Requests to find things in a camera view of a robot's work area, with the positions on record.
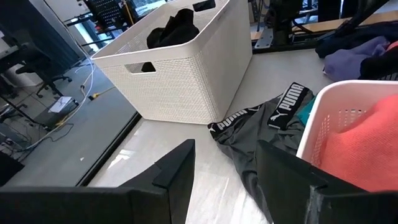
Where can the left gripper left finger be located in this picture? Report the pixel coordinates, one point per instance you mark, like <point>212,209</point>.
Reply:
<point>177,174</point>

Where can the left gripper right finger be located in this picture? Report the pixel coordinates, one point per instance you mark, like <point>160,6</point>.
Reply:
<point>286,186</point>

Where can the grey Puma boxer shorts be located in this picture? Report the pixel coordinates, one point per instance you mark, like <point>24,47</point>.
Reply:
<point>245,133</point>

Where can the teal garment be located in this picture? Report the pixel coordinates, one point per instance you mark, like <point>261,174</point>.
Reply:
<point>306,112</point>

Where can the coral red garment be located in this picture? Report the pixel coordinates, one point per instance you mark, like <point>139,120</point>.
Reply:
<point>367,146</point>

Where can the purple garment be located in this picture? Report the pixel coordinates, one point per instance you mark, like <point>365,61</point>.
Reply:
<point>351,62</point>

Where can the long black trousers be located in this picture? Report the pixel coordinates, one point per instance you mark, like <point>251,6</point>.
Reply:
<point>174,31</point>

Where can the black knit garment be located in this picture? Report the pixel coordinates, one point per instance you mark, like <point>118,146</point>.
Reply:
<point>382,63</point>

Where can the navy garment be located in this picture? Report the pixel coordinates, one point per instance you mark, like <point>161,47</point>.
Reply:
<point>351,40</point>

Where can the maroon garment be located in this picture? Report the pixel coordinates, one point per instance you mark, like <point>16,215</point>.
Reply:
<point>393,46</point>

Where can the white woven plastic basket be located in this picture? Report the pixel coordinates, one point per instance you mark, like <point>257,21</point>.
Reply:
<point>174,93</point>
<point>342,87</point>

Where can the silver mounting plate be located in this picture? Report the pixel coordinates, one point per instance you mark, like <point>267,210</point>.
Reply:
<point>264,38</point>

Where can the black perforated panel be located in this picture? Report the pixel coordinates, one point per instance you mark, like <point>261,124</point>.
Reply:
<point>105,12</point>

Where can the black office chair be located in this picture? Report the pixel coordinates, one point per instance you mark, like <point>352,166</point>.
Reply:
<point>37,59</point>

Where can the dark grey partition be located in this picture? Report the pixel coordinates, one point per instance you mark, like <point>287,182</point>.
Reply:
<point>46,28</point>

